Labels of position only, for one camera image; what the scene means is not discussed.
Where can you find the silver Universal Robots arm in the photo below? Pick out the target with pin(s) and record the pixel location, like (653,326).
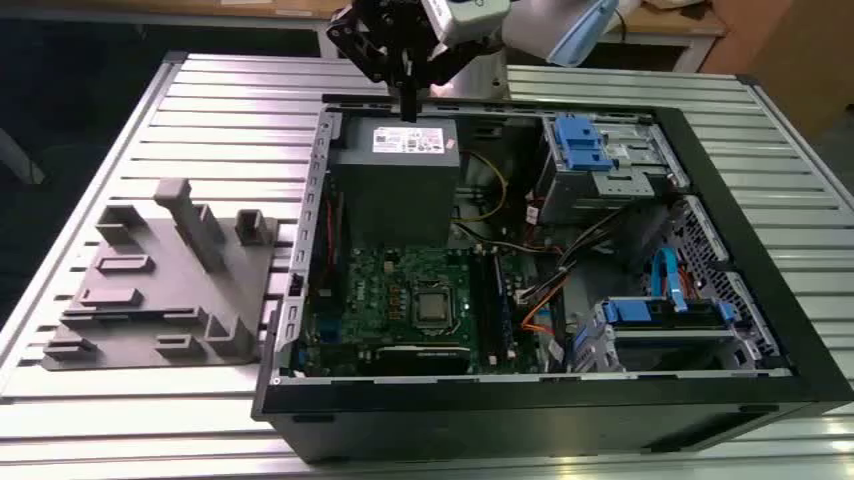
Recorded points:
(527,25)

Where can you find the black graphics card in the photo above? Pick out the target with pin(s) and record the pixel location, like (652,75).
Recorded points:
(421,360)

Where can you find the grey parts rack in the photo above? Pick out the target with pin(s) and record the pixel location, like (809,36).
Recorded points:
(180,280)

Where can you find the black open PC case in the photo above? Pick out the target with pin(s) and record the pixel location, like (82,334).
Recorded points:
(534,400)

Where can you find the blue disk carrier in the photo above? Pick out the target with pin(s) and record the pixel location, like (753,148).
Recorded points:
(634,312)

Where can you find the metal optical drive cage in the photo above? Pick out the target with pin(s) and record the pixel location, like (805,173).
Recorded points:
(601,190)

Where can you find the brown wooden cabinet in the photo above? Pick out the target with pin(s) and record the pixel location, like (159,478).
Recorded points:
(801,50)

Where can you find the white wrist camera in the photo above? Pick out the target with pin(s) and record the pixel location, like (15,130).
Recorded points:
(461,20)

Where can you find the grey power supply unit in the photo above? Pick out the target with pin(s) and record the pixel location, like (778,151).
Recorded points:
(394,200)

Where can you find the black CPU socket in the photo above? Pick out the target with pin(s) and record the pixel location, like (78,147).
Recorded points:
(435,287)

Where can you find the blue drive cage latch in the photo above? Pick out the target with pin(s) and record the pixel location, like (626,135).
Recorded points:
(581,145)

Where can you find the green motherboard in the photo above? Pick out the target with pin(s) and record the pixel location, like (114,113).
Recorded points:
(374,280)

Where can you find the silver CPU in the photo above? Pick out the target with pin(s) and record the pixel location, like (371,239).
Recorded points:
(434,306)

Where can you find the wooden desk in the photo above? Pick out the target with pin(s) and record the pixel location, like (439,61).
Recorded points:
(668,22)

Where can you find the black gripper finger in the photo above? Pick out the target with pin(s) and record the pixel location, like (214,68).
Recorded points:
(363,55)
(441,65)

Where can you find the grey chair leg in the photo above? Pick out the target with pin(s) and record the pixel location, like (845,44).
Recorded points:
(20,155)

